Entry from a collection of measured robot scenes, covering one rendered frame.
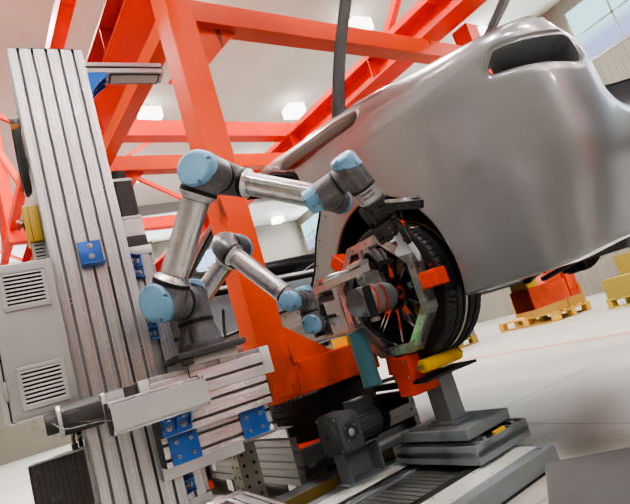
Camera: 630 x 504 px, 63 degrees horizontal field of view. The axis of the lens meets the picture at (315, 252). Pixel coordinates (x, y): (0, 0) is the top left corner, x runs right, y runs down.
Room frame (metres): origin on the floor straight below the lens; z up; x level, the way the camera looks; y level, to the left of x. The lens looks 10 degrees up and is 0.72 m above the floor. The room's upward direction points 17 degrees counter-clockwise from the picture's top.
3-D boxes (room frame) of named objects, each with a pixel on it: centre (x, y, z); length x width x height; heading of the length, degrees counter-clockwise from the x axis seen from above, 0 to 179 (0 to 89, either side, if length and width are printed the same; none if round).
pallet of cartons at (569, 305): (9.28, -3.48, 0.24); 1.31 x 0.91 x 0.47; 30
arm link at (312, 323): (2.08, 0.09, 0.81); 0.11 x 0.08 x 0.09; 172
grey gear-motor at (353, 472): (2.58, 0.02, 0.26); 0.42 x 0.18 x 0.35; 127
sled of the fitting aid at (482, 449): (2.49, -0.38, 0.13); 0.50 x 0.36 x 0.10; 37
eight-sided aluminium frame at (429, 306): (2.39, -0.24, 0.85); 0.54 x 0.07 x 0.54; 37
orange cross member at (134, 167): (4.93, 0.44, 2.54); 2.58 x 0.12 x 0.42; 127
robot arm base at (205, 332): (1.71, 0.44, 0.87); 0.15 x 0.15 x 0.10
